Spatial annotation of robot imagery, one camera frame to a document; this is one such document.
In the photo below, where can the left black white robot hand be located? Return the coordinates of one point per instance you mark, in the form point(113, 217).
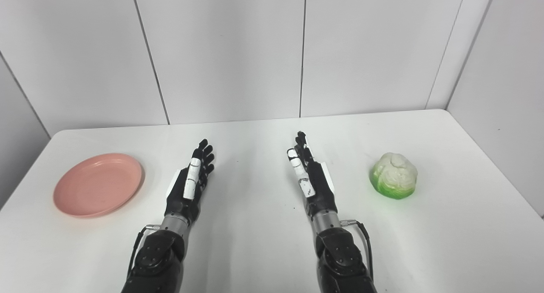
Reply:
point(191, 186)

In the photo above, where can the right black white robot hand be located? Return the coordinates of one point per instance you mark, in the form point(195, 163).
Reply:
point(313, 182)

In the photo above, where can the green white cabbage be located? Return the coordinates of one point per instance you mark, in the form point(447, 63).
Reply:
point(393, 175)

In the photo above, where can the pink plate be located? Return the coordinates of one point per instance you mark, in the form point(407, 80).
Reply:
point(98, 185)

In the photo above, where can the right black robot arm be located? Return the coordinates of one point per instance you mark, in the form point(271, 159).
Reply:
point(340, 257)

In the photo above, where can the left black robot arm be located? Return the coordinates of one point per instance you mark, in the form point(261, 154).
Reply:
point(159, 257)

